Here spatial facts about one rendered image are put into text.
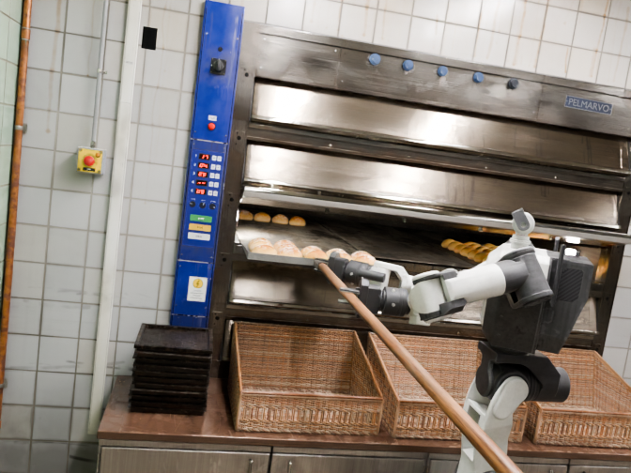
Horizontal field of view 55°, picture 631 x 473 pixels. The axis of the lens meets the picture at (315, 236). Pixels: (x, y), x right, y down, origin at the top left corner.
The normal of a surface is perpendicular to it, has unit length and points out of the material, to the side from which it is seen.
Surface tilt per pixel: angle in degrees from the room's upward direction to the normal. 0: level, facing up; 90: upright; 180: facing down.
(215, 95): 90
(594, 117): 90
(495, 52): 90
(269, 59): 90
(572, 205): 70
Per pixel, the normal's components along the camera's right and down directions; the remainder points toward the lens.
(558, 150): 0.22, -0.19
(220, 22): 0.18, 0.15
